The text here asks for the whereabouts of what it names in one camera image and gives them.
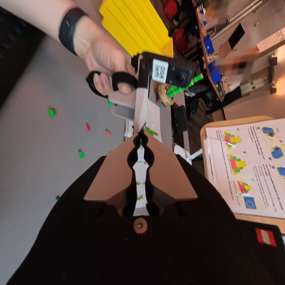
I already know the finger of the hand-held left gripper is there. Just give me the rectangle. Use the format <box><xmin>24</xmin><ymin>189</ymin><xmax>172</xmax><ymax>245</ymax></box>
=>
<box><xmin>134</xmin><ymin>88</ymin><xmax>149</xmax><ymax>134</ymax></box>

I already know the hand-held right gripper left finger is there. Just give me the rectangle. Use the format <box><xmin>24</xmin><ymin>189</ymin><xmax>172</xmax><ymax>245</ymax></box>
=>
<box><xmin>84</xmin><ymin>132</ymin><xmax>141</xmax><ymax>216</ymax></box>

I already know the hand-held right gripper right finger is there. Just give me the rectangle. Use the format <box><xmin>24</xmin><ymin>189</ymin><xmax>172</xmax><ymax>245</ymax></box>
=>
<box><xmin>142</xmin><ymin>132</ymin><xmax>198</xmax><ymax>216</ymax></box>

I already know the pile of green lego clips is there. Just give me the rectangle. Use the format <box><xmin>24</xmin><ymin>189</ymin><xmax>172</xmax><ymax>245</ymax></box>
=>
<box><xmin>55</xmin><ymin>149</ymin><xmax>85</xmax><ymax>202</ymax></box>

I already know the lego instruction booklet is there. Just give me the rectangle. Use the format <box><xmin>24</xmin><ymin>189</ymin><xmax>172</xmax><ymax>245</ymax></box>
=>
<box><xmin>124</xmin><ymin>101</ymin><xmax>174</xmax><ymax>216</ymax></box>

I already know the lego bamboo pot model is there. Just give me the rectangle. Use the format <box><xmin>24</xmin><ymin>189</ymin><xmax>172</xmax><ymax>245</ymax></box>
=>
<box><xmin>158</xmin><ymin>73</ymin><xmax>204</xmax><ymax>107</ymax></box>

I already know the black lego set box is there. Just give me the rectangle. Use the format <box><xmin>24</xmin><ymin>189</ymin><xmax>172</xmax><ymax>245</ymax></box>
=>
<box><xmin>236</xmin><ymin>219</ymin><xmax>285</xmax><ymax>285</ymax></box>

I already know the person's left hand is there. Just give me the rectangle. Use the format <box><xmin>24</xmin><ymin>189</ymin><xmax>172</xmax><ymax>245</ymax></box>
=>
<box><xmin>73</xmin><ymin>17</ymin><xmax>136</xmax><ymax>96</ymax></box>

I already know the white document stand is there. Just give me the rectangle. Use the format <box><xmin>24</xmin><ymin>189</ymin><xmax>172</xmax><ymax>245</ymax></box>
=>
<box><xmin>174</xmin><ymin>137</ymin><xmax>221</xmax><ymax>190</ymax></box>

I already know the red bag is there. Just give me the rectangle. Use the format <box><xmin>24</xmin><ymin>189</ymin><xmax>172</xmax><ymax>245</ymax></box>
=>
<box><xmin>163</xmin><ymin>0</ymin><xmax>178</xmax><ymax>20</ymax></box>
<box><xmin>173</xmin><ymin>28</ymin><xmax>190</xmax><ymax>53</ymax></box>

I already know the wooden workbench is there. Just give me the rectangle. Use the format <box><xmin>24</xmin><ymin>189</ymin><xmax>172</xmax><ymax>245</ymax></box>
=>
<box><xmin>192</xmin><ymin>0</ymin><xmax>224</xmax><ymax>102</ymax></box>

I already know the black rectangular panel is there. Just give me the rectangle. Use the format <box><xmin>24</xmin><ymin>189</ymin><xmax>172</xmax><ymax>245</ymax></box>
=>
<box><xmin>171</xmin><ymin>105</ymin><xmax>189</xmax><ymax>133</ymax></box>

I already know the yellow plastic bin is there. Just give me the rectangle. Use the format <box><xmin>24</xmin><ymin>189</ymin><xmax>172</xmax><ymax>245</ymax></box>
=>
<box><xmin>99</xmin><ymin>0</ymin><xmax>174</xmax><ymax>59</ymax></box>

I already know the wooden board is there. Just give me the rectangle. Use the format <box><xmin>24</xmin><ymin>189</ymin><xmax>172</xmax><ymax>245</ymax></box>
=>
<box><xmin>200</xmin><ymin>116</ymin><xmax>285</xmax><ymax>234</ymax></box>

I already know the printed task sheet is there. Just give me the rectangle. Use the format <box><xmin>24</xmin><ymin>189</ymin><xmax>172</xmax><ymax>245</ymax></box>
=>
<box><xmin>205</xmin><ymin>119</ymin><xmax>285</xmax><ymax>220</ymax></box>

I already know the white paper notice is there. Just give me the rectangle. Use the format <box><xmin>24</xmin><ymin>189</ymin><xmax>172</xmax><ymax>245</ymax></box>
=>
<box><xmin>257</xmin><ymin>29</ymin><xmax>285</xmax><ymax>53</ymax></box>

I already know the black wrist band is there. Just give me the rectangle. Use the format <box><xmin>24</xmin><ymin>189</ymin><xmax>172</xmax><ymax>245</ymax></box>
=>
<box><xmin>58</xmin><ymin>8</ymin><xmax>89</xmax><ymax>56</ymax></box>

